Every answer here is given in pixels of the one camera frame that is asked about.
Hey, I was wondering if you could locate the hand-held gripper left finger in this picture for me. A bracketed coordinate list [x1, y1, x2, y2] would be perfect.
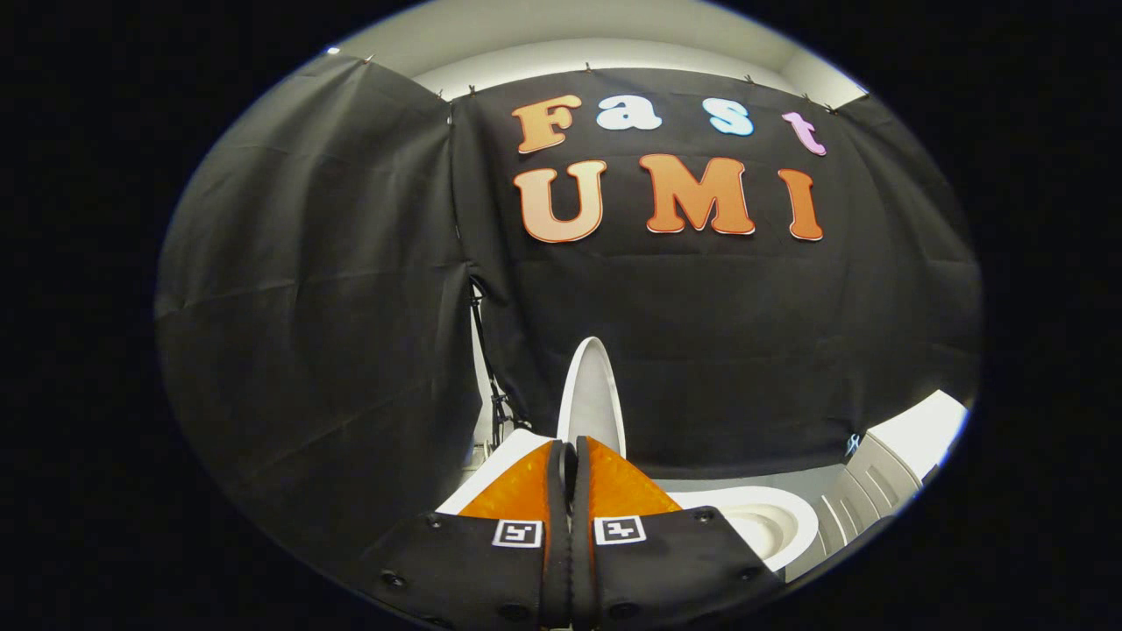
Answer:
[359, 438, 575, 630]

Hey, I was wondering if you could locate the white toilet tank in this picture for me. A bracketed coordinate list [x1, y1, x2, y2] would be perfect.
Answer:
[436, 428, 558, 516]

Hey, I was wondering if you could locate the white toilet bowl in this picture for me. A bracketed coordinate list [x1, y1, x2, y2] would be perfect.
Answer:
[671, 485, 821, 576]

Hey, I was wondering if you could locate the white toilet lid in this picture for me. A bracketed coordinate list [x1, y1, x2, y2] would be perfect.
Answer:
[557, 337, 628, 462]

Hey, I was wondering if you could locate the white drawer cabinet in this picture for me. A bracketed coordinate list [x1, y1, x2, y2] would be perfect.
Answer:
[820, 390, 970, 558]

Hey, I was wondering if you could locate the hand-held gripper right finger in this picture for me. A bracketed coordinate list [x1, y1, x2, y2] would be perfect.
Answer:
[570, 436, 784, 630]

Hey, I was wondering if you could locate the black backdrop cloth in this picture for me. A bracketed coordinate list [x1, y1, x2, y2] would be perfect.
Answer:
[156, 54, 983, 571]

